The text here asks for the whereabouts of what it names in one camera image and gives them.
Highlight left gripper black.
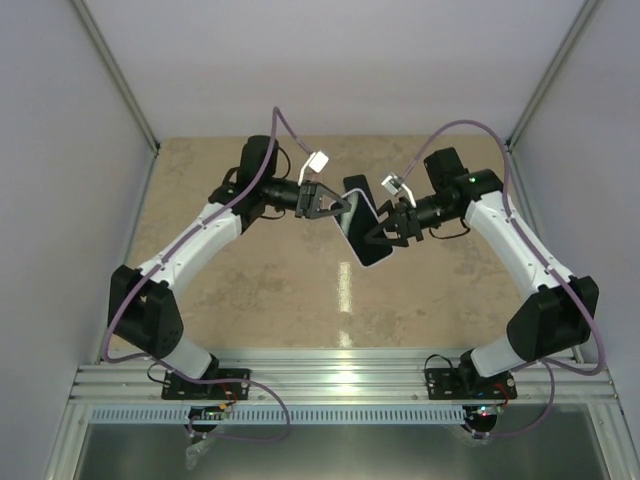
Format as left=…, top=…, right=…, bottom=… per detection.
left=262, top=178, right=351, bottom=221

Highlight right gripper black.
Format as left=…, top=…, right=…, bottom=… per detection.
left=362, top=194, right=458, bottom=248

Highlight black phone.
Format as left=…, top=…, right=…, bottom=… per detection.
left=334, top=188, right=393, bottom=268

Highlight black smartphone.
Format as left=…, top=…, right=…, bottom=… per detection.
left=343, top=174, right=373, bottom=202

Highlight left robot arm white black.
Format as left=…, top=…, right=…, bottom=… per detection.
left=106, top=135, right=351, bottom=399

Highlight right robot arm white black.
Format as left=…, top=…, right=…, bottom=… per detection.
left=363, top=147, right=599, bottom=399

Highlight right controller board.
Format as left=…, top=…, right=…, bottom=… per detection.
left=469, top=404, right=504, bottom=417

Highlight controller board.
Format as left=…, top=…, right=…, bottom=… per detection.
left=469, top=404, right=504, bottom=417
left=188, top=402, right=235, bottom=421

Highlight left controller board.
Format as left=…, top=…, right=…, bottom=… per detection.
left=188, top=402, right=235, bottom=421

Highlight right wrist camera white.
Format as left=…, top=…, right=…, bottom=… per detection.
left=381, top=173, right=417, bottom=208

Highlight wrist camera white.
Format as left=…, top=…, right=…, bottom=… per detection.
left=381, top=173, right=417, bottom=208
left=297, top=151, right=329, bottom=186

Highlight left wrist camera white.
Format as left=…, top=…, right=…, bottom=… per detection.
left=297, top=151, right=329, bottom=186

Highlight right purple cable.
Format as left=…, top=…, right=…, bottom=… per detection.
left=399, top=119, right=607, bottom=440

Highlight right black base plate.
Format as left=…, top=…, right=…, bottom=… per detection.
left=425, top=368, right=518, bottom=401

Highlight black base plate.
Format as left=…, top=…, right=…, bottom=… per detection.
left=425, top=368, right=518, bottom=401
left=161, top=368, right=251, bottom=402

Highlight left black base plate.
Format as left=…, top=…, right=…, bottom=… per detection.
left=161, top=368, right=251, bottom=402

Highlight aluminium rail frame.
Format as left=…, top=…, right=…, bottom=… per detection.
left=41, top=144, right=626, bottom=480

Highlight right aluminium corner post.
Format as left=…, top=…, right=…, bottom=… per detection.
left=506, top=0, right=603, bottom=153

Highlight aluminium corner post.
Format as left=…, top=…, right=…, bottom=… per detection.
left=70, top=0, right=160, bottom=155
left=506, top=0, right=603, bottom=153

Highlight grey slotted cable duct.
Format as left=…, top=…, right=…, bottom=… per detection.
left=90, top=405, right=466, bottom=426

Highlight left aluminium corner post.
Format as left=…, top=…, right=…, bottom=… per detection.
left=70, top=0, right=160, bottom=155

